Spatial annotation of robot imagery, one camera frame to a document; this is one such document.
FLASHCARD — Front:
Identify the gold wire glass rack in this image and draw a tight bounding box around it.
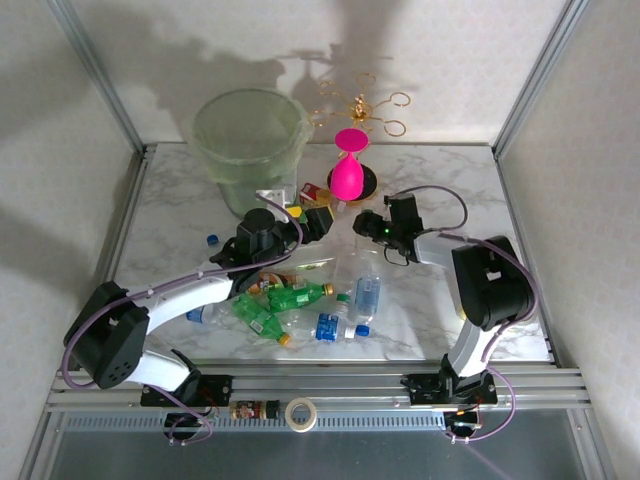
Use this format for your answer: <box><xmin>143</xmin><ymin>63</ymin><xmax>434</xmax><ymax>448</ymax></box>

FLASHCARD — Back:
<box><xmin>307</xmin><ymin>72</ymin><xmax>412</xmax><ymax>139</ymax></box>

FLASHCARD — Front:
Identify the clear plastic bottle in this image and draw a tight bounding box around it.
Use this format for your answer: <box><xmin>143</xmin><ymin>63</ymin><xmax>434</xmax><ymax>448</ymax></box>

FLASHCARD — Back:
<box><xmin>279</xmin><ymin>253</ymin><xmax>337</xmax><ymax>275</ymax></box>

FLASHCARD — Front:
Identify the aluminium extrusion rail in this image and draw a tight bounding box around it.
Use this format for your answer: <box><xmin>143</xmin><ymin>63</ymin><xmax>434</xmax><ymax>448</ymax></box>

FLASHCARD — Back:
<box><xmin>47</xmin><ymin>364</ymin><xmax>594</xmax><ymax>416</ymax></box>

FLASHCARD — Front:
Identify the masking tape roll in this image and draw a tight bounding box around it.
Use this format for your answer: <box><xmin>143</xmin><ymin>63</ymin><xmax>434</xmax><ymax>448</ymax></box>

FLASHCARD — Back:
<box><xmin>284</xmin><ymin>397</ymin><xmax>320</xmax><ymax>434</ymax></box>

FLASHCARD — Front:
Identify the small brown jar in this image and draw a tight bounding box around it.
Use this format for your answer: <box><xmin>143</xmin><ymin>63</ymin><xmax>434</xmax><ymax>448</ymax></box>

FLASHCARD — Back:
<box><xmin>228</xmin><ymin>399</ymin><xmax>280</xmax><ymax>420</ymax></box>

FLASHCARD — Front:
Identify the clear bottle blue label white cap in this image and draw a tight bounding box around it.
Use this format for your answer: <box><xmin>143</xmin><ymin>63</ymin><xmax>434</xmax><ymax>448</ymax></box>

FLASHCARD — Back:
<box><xmin>287</xmin><ymin>312</ymin><xmax>357</xmax><ymax>344</ymax></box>

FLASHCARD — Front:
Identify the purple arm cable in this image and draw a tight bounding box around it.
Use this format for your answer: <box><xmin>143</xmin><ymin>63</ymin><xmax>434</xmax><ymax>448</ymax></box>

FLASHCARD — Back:
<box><xmin>394</xmin><ymin>184</ymin><xmax>541</xmax><ymax>446</ymax></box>
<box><xmin>58</xmin><ymin>197</ymin><xmax>306</xmax><ymax>446</ymax></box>

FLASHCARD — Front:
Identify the clear bottle white green cap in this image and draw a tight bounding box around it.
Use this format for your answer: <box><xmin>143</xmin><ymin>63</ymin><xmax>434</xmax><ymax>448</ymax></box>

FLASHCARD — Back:
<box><xmin>335</xmin><ymin>247</ymin><xmax>381</xmax><ymax>314</ymax></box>

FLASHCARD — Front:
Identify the green lined translucent bin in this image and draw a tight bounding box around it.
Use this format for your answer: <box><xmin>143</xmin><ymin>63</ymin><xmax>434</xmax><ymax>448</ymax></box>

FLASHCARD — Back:
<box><xmin>192</xmin><ymin>87</ymin><xmax>316</xmax><ymax>220</ymax></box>

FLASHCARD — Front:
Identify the pink wine glass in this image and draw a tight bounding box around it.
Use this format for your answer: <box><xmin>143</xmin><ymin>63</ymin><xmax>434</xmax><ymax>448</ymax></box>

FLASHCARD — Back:
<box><xmin>328</xmin><ymin>127</ymin><xmax>371</xmax><ymax>201</ymax></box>

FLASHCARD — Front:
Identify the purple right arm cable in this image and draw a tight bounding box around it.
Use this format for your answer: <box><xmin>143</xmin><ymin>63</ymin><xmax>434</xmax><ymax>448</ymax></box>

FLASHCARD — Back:
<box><xmin>394</xmin><ymin>184</ymin><xmax>541</xmax><ymax>446</ymax></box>

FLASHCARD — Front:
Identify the aluminium frame post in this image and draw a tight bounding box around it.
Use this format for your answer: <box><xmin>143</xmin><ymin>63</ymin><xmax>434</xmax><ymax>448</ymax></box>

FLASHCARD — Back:
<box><xmin>47</xmin><ymin>0</ymin><xmax>149</xmax><ymax>159</ymax></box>
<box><xmin>492</xmin><ymin>0</ymin><xmax>589</xmax><ymax>159</ymax></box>

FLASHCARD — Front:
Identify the small bottle blue label white cap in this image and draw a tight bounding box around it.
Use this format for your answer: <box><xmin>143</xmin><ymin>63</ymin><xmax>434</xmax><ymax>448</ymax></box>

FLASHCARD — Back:
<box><xmin>186</xmin><ymin>302</ymin><xmax>236</xmax><ymax>329</ymax></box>

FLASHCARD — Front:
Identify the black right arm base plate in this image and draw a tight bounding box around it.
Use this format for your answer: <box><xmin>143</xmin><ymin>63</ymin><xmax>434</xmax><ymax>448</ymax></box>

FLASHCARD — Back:
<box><xmin>402</xmin><ymin>372</ymin><xmax>499</xmax><ymax>407</ymax></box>

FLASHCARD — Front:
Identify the grey slotted cable duct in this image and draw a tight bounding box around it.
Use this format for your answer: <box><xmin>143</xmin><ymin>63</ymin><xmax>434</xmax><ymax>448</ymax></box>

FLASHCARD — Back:
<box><xmin>59</xmin><ymin>410</ymin><xmax>589</xmax><ymax>432</ymax></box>

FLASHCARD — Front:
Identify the black gold round base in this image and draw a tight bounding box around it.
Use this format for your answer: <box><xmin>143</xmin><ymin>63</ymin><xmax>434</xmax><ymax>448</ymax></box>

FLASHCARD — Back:
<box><xmin>325</xmin><ymin>162</ymin><xmax>380</xmax><ymax>208</ymax></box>

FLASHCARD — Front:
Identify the aluminium side rail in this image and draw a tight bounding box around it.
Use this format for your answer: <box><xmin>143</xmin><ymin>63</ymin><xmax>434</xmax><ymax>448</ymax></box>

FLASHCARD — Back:
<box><xmin>492</xmin><ymin>147</ymin><xmax>559</xmax><ymax>366</ymax></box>
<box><xmin>92</xmin><ymin>144</ymin><xmax>151</xmax><ymax>301</ymax></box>

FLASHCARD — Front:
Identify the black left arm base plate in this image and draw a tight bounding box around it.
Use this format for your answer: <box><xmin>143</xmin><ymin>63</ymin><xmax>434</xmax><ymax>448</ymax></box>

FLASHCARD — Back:
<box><xmin>139</xmin><ymin>374</ymin><xmax>234</xmax><ymax>407</ymax></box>

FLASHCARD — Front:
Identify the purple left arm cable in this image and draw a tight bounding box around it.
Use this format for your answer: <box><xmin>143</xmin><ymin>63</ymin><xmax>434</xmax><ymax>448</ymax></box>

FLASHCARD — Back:
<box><xmin>58</xmin><ymin>197</ymin><xmax>306</xmax><ymax>446</ymax></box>

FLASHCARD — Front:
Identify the clear bottle red blue label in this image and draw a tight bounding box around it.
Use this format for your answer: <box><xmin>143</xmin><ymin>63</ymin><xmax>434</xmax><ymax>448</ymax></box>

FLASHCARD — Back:
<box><xmin>204</xmin><ymin>232</ymin><xmax>229</xmax><ymax>261</ymax></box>

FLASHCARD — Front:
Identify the grey metal panel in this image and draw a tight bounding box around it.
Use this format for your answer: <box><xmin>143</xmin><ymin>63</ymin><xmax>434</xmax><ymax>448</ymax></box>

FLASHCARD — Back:
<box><xmin>19</xmin><ymin>412</ymin><xmax>616</xmax><ymax>480</ymax></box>

